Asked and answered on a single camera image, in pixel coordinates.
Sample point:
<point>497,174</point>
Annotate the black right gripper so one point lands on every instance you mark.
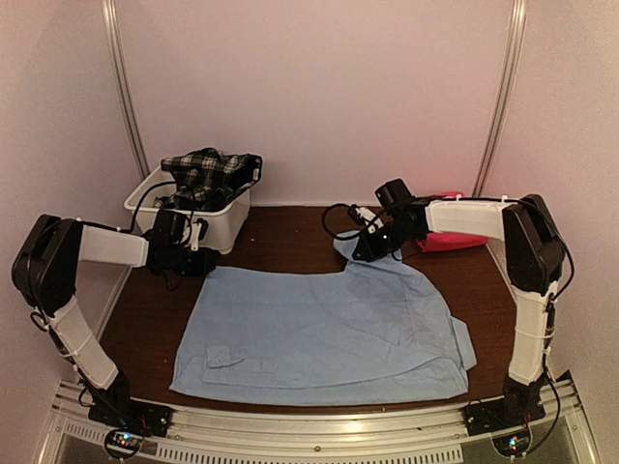
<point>373,252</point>

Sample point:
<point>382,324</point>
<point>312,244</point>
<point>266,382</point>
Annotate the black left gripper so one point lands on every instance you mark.
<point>202,269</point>

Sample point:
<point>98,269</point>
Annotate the pink trousers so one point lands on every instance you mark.
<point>442,242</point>

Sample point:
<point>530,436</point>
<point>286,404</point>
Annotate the light blue shirt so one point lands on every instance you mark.
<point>373,333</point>

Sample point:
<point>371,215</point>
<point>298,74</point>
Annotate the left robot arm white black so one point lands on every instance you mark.
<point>45,269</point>

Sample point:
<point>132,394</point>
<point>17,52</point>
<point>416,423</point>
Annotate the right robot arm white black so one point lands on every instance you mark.
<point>534,254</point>

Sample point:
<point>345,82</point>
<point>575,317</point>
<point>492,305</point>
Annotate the white plastic laundry bin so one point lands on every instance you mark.
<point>217,230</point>

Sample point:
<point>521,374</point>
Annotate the black white plaid garment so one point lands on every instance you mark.
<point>209,180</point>

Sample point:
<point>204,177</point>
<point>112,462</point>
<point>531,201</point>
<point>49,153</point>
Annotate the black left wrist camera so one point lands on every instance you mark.
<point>172,228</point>

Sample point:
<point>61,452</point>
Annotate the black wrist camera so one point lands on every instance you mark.
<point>172,228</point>
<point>392,194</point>

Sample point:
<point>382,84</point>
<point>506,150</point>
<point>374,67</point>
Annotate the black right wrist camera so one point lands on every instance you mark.
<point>392,194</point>

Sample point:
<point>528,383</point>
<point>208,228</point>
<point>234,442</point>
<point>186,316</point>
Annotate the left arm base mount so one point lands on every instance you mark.
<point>130,423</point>

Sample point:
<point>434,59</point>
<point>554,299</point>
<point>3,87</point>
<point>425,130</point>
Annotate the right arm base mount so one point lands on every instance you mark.
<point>507,419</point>

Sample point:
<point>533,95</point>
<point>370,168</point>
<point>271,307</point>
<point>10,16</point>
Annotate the right aluminium frame post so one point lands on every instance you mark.
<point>513,49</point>

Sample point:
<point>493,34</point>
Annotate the aluminium frame post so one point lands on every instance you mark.
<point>114,40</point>
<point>513,49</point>

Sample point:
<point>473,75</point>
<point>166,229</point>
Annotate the left aluminium frame post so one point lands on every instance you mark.
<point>114,40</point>

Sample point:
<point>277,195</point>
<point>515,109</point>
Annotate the front aluminium rail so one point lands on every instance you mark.
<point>428,435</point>

